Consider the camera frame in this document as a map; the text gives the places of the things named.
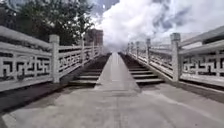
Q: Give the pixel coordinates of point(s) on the tall brown building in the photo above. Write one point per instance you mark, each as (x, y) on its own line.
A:
(96, 36)

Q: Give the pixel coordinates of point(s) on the white carved stone railing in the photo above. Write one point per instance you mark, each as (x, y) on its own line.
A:
(54, 56)
(175, 56)

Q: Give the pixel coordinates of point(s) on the stone steps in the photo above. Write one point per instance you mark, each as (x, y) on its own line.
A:
(143, 76)
(86, 77)

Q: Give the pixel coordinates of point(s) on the cluster of dark trees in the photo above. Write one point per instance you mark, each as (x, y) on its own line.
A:
(50, 20)

